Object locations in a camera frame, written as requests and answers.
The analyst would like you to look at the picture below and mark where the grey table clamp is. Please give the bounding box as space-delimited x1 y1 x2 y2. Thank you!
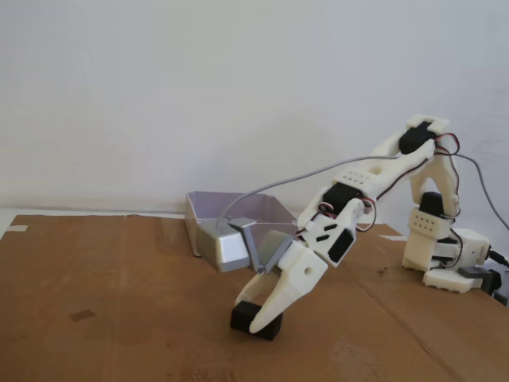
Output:
458 266 509 306

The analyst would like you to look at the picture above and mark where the black power plug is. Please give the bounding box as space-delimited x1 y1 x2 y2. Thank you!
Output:
487 248 509 268

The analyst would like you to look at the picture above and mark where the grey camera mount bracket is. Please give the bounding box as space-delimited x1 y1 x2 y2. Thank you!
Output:
228 217 294 275

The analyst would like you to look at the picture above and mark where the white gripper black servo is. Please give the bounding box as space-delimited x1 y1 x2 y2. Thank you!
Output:
234 216 358 334

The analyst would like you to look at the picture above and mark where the black rectangular block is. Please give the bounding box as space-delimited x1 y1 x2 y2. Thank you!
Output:
230 301 284 341

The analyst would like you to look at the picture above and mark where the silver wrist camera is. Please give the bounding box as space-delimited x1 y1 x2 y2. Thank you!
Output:
197 222 251 274

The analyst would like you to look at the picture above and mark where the brown cardboard sheet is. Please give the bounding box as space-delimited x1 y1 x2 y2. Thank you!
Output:
0 214 509 382

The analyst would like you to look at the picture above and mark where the pale lilac plastic box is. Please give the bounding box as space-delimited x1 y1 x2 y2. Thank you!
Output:
185 190 302 259

